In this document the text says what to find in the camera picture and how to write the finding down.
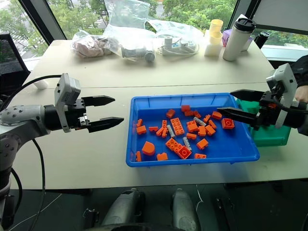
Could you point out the grey rounded robot leg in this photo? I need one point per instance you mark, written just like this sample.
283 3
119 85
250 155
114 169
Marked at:
184 209
125 207

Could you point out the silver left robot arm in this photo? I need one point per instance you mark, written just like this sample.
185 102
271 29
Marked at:
22 115

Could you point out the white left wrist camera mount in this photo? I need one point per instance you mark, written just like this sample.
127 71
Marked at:
66 90

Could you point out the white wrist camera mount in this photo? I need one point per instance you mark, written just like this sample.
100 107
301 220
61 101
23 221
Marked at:
286 79
66 90

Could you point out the plastic bag with pink contents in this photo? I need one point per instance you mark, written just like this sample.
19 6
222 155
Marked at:
89 47

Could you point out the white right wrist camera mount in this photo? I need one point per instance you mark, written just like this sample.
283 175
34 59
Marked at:
286 79

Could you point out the small orange block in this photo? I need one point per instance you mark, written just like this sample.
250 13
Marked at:
207 118
141 130
162 157
192 125
189 113
139 123
191 136
165 133
216 115
164 123
212 124
170 113
159 132
185 108
138 156
197 114
153 129
201 131
202 144
210 130
200 156

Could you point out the clear bag with power strip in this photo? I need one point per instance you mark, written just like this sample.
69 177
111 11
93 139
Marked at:
168 29

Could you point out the purple object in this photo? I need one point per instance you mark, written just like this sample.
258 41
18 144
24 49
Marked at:
226 37

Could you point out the orange 2x4 toy brick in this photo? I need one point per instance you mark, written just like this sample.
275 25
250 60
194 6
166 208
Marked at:
177 126

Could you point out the orange studded toy brick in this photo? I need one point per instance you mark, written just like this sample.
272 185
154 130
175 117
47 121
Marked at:
173 144

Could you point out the person's bare hand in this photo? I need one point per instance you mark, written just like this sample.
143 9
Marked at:
302 94

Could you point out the empty clear zip bag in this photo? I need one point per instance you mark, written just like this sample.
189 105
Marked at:
127 12

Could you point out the clear bag with grey item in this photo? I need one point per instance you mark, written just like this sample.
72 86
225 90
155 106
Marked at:
134 50

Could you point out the blue plastic tray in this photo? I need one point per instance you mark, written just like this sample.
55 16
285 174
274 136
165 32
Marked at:
228 146

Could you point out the black bottle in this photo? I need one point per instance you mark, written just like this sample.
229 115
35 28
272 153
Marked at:
261 39

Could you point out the white power strip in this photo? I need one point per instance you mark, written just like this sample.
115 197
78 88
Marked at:
176 47

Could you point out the green plastic bin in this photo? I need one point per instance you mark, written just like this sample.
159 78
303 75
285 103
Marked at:
272 137

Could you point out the stacked pale yellow cups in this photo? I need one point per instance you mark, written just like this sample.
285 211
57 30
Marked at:
215 30

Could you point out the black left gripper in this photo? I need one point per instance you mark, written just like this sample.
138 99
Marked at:
76 114

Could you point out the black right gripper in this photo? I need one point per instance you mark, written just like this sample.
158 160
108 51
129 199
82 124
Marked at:
267 110

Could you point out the white thermos with black lid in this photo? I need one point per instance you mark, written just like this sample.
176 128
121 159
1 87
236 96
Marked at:
234 43

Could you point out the small white cup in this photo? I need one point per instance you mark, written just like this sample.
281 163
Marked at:
41 84

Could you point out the person's dark sleeved forearm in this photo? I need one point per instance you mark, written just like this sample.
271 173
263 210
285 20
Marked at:
300 69

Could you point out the black mesh chair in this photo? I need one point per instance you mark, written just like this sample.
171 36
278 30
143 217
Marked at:
10 62

